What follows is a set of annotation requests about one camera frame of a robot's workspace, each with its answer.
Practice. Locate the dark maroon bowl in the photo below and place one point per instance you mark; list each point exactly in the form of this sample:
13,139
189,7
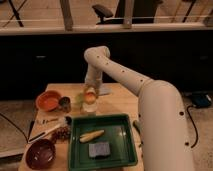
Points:
41,154

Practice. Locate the blue sponge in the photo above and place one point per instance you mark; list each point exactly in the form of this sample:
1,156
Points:
99,149

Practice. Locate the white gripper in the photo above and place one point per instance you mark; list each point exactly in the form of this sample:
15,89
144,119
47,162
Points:
92,79

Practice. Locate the grey cloth piece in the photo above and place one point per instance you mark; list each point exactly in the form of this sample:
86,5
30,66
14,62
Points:
104,90

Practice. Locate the orange bowl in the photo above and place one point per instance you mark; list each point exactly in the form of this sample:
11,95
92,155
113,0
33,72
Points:
48,100

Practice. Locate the white handled brush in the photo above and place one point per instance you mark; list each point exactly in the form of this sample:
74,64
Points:
65,121

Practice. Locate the orange apple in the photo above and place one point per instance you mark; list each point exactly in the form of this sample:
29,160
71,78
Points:
89,97

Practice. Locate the green plastic tray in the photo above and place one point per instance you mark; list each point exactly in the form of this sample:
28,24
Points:
117,132

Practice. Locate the green cup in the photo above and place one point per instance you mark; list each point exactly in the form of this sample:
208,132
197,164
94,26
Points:
79,99

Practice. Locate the yellow corn cob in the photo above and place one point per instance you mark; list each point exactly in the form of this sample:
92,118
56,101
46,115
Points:
90,136

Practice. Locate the small dark metal cup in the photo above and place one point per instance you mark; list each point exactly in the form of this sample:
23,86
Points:
65,104

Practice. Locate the dark grape bunch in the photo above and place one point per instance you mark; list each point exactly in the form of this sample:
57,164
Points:
61,134

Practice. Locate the dark blue floor object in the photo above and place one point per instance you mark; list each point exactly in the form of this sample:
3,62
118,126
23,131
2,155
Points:
201,100

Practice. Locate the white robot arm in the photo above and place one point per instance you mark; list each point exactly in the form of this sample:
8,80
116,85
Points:
163,123

